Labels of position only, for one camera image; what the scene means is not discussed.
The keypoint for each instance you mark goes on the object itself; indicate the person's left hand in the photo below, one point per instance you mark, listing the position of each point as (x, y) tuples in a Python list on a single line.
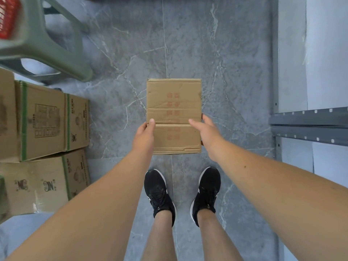
[(142, 139)]

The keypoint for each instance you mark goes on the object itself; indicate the person's right hand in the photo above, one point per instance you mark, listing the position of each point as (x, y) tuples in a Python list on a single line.
[(208, 137)]

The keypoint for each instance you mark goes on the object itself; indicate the person's right thumb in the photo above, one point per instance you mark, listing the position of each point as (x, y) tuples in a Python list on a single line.
[(194, 123)]

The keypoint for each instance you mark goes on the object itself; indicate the person's left thumb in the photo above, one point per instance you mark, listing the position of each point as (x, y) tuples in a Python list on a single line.
[(151, 124)]

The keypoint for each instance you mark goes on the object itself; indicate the brown cardboard box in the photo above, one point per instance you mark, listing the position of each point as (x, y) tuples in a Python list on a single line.
[(174, 105)]

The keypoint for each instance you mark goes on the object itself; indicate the person's left forearm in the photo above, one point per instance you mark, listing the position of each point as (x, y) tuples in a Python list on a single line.
[(81, 209)]

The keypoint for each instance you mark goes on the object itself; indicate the person's right forearm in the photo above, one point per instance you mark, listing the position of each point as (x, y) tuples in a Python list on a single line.
[(282, 192)]

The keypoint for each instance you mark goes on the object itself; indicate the person's right black shoe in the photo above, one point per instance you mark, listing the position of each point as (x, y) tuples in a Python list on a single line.
[(205, 191)]

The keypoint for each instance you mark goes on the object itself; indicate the person's black shoe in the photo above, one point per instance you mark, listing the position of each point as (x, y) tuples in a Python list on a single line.
[(205, 191), (159, 194)]

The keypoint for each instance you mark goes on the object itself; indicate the person's left black shoe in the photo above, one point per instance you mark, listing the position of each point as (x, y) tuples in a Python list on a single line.
[(159, 194)]

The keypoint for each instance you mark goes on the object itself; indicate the green-taped printed cardboard carton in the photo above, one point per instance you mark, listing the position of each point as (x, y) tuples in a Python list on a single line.
[(46, 184), (46, 122)]

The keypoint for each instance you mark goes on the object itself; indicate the person's left leg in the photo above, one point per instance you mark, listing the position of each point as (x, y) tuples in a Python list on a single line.
[(160, 236)]

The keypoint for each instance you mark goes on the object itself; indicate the person's leg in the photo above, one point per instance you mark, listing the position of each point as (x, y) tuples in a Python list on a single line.
[(217, 236), (160, 236)]

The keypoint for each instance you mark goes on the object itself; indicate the person's right leg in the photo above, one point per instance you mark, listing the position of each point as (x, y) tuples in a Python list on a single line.
[(217, 236)]

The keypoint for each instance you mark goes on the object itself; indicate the grey metal shelving rack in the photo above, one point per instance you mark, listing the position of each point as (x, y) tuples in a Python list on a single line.
[(310, 125)]

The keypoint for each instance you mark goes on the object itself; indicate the green plastic stool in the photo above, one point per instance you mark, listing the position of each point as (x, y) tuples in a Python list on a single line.
[(40, 40)]

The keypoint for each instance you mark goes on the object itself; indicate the plain brown cardboard carton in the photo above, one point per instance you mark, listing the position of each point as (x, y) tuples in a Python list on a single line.
[(6, 111)]

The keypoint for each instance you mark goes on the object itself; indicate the red plastic basket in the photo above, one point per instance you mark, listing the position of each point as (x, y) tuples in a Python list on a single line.
[(8, 16)]

